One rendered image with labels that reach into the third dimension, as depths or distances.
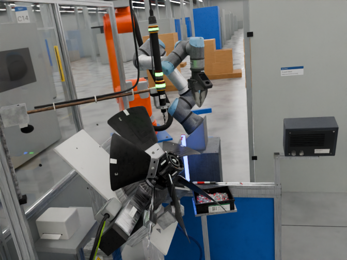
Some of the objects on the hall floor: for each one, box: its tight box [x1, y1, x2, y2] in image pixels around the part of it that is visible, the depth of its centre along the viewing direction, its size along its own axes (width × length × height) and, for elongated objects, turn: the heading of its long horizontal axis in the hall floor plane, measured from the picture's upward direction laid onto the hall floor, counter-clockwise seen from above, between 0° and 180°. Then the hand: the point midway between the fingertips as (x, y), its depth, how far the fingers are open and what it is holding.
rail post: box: [274, 198, 282, 260], centre depth 204 cm, size 4×4×78 cm
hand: (200, 105), depth 174 cm, fingers closed
